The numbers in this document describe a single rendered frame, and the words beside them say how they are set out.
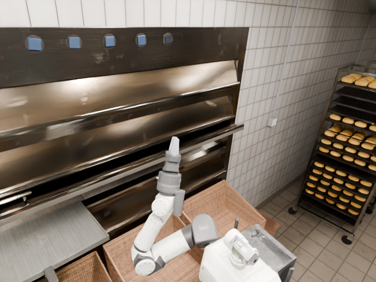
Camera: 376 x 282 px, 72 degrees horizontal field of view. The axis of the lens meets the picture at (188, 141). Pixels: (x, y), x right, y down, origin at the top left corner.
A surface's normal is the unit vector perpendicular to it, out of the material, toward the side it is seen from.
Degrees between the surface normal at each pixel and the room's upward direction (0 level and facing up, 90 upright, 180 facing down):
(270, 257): 0
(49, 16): 90
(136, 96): 70
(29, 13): 90
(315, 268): 0
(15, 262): 0
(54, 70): 90
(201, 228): 34
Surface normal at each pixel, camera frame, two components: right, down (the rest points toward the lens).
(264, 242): 0.06, -0.89
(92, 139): 0.65, 0.05
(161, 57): 0.67, 0.37
